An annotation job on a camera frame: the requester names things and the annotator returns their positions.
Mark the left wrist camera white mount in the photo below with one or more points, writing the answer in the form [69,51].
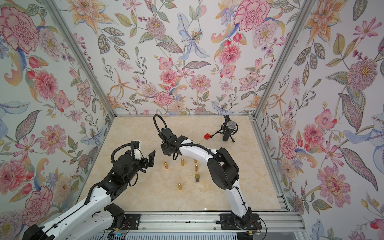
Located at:
[136,150]

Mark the red small block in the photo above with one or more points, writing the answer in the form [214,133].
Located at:
[207,136]

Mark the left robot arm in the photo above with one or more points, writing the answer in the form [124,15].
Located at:
[97,211]

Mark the aluminium front rail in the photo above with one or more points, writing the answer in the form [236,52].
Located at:
[150,222]

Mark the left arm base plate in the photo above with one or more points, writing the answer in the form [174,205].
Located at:
[127,222]

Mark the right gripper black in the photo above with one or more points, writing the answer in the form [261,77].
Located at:
[164,147]

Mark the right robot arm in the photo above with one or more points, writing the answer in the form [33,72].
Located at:
[222,168]

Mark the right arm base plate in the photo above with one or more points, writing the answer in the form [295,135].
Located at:
[232,222]

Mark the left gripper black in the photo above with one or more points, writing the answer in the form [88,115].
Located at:
[151,160]

